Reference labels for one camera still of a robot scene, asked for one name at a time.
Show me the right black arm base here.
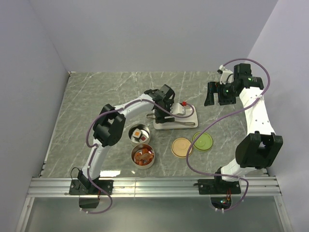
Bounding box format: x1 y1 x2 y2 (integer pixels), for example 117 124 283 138
193 176 241 195

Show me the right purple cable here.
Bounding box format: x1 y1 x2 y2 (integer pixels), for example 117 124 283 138
186 58 271 211

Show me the large orange fish piece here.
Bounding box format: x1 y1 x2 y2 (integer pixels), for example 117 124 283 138
134 153 144 166

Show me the sushi roll red centre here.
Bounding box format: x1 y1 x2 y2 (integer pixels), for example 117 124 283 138
139 135 148 143

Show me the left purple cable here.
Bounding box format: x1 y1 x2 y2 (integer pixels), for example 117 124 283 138
86 100 195 214

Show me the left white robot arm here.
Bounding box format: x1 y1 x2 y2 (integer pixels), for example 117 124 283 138
77 85 175 194

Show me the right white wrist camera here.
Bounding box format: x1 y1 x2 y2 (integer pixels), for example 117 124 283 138
217 65 234 85

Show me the orange chicken wing piece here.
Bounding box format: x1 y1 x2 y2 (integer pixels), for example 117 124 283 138
141 148 152 159

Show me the green round lid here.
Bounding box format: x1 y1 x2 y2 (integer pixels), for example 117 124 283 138
193 132 213 152

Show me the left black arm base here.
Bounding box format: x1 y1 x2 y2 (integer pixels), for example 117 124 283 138
69 178 113 195

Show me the steel bowl far from rail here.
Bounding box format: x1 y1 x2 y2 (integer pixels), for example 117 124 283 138
128 124 151 145

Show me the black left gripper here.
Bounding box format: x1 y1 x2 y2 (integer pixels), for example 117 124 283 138
155 100 175 124

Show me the aluminium front rail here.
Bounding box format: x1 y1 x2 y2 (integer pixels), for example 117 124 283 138
27 176 281 198

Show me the purple cable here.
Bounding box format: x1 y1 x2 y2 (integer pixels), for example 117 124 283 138
186 58 271 211
86 100 195 214

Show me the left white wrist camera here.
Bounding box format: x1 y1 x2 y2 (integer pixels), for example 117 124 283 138
170 102 186 116

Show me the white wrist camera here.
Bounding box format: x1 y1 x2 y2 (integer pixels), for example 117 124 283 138
170 102 186 116
217 65 234 85

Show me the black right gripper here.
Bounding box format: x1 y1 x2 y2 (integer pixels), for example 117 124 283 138
204 81 238 106

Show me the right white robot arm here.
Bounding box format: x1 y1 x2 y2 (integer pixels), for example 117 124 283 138
204 63 283 193

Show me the steel bowl near rail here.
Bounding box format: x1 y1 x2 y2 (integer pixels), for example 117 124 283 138
131 144 155 170

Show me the beige round lid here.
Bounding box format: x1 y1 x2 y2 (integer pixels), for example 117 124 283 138
171 137 191 158

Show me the sushi roll orange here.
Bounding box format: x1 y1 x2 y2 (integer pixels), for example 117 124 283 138
132 128 142 140

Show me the white rectangular plate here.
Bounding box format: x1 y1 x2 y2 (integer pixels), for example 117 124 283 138
153 104 198 130

